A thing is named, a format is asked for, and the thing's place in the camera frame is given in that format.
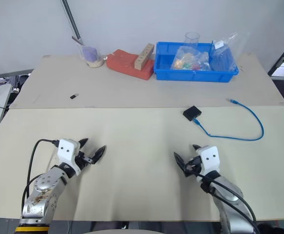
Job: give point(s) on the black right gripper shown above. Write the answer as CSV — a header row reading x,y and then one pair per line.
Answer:
x,y
195,167

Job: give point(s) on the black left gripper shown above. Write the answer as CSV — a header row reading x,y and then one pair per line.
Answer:
x,y
84,159

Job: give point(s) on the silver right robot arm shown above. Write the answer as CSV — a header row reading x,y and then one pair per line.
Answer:
x,y
232,202

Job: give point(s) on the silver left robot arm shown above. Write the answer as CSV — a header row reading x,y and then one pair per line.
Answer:
x,y
43,192

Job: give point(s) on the small black box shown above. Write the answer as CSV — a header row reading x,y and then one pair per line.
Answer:
x,y
192,112

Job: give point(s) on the small black adapter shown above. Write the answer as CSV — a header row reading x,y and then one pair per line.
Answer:
x,y
74,96

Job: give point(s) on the blue plastic bin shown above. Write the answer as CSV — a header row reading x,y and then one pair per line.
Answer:
x,y
195,74

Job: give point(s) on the red cloth block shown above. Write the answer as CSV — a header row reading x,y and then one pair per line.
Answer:
x,y
124,64

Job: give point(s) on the glass beaker with purple contents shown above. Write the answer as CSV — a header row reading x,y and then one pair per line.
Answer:
x,y
90,54

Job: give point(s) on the bag of colourful small items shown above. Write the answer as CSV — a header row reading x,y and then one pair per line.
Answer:
x,y
190,59

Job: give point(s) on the clear bag with dark contents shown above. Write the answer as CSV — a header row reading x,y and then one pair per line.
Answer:
x,y
223,58

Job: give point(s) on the wooden block with holes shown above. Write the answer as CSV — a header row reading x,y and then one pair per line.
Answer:
x,y
143,57

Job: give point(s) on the clear plastic cup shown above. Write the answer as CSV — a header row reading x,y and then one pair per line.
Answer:
x,y
192,39

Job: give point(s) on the grey ribbed metal rod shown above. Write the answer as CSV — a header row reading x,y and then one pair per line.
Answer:
x,y
70,17

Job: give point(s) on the dark slanted pole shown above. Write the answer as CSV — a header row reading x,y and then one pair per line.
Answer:
x,y
281,56

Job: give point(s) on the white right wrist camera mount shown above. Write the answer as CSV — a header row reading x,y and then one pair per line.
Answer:
x,y
210,159

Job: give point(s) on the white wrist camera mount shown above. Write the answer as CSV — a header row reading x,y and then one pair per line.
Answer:
x,y
67,152
210,159

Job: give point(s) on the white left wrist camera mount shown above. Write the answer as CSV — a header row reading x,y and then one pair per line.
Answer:
x,y
67,152

